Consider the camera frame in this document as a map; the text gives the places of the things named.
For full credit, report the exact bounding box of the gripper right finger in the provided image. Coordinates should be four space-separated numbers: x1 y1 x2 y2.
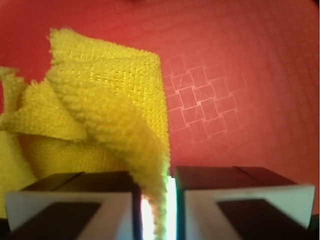
174 166 316 240

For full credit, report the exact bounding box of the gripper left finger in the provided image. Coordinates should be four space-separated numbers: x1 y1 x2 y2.
5 171 143 240

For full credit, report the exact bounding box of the yellow cloth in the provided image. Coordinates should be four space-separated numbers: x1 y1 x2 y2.
0 28 170 240

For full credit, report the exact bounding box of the red plastic tray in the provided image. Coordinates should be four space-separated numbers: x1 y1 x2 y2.
0 0 320 216

